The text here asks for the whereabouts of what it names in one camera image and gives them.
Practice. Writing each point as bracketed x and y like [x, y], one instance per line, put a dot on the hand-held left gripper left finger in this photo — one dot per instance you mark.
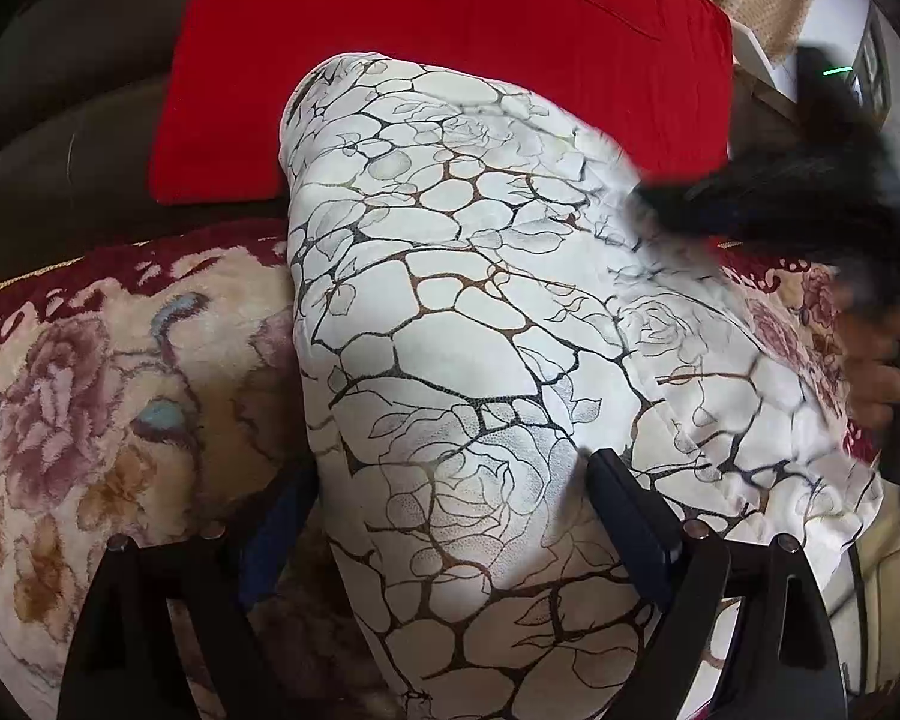
[270, 547]

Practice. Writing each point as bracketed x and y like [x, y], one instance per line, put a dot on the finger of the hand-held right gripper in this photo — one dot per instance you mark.
[690, 202]

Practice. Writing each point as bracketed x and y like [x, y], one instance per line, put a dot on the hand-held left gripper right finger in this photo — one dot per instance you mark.
[637, 517]

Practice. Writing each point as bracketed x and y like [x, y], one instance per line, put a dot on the white crackle-print coat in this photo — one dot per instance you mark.
[457, 315]

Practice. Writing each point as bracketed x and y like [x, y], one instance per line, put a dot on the person's right hand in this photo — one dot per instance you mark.
[866, 367]

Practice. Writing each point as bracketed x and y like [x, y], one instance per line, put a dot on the floral red-bordered sofa blanket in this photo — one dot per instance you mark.
[105, 405]

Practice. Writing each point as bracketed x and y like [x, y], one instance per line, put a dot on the red throw blanket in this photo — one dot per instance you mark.
[420, 30]

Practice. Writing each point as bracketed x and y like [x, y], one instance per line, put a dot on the brown leather sofa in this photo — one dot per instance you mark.
[67, 135]

